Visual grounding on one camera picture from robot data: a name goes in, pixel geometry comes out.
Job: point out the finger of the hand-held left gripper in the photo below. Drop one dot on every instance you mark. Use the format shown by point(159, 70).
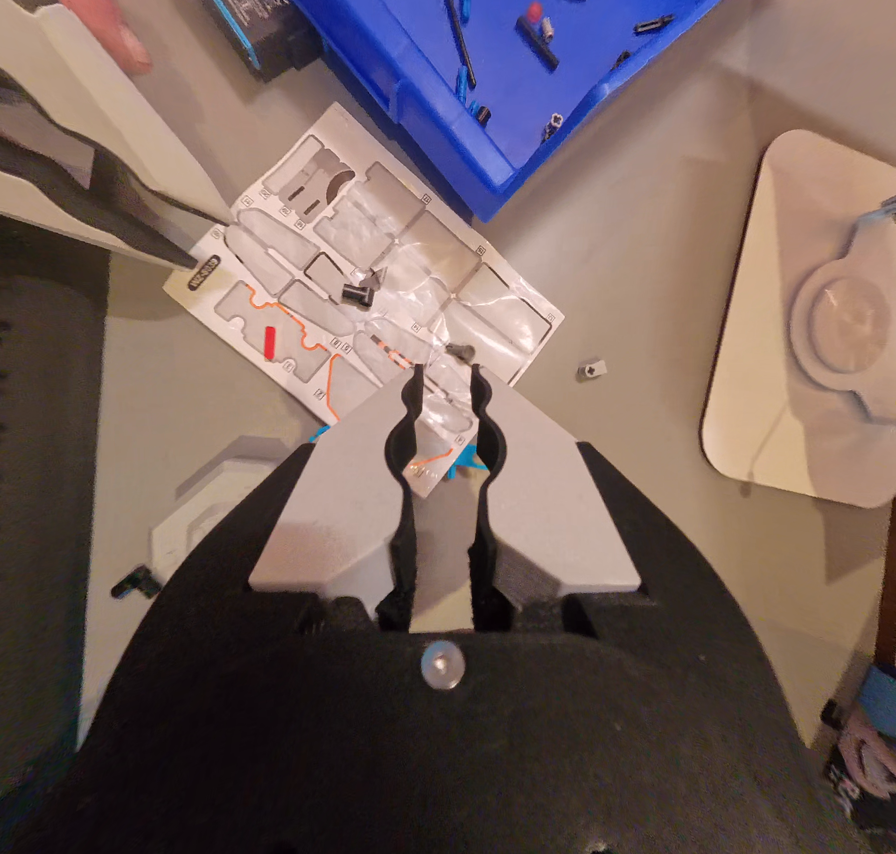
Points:
point(105, 91)
point(70, 217)

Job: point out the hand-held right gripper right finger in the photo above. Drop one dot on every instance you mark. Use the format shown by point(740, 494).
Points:
point(560, 518)

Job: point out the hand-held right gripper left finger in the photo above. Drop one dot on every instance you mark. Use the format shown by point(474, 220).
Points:
point(329, 518)

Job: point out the blue brick separator tool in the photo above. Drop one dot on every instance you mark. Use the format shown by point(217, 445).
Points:
point(465, 460)

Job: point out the white control hub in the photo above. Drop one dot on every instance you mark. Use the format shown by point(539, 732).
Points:
point(203, 511)

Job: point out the red plastic pin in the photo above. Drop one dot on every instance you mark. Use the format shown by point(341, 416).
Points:
point(269, 343)

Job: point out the grey connector pin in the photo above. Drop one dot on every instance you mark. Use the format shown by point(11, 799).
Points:
point(460, 351)

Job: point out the black plastic pin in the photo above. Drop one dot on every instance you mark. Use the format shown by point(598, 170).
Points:
point(357, 295)

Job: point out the blue plastic bin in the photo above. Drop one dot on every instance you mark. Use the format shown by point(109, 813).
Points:
point(434, 119)

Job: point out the small building parts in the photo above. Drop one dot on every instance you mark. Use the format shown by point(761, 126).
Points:
point(537, 40)

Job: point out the person's left hand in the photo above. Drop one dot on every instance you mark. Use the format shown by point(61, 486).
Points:
point(98, 14)

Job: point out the small grey connector block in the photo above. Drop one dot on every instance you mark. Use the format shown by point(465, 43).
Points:
point(592, 371)

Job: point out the black battery pack blue-edged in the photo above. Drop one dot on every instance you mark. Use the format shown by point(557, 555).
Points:
point(266, 21)

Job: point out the black angle connector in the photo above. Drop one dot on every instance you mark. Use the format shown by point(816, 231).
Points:
point(136, 581)

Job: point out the white document stand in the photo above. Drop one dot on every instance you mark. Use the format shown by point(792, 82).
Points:
point(756, 413)

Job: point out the black dimpled pad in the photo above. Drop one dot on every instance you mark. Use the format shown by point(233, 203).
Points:
point(42, 448)

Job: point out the small foil scrap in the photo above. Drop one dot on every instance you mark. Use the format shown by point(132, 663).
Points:
point(379, 278)

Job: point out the clear sticker sheet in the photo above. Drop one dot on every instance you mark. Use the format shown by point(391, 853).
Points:
point(420, 252)

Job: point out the blue toy box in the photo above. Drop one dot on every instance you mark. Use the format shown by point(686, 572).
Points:
point(875, 700)

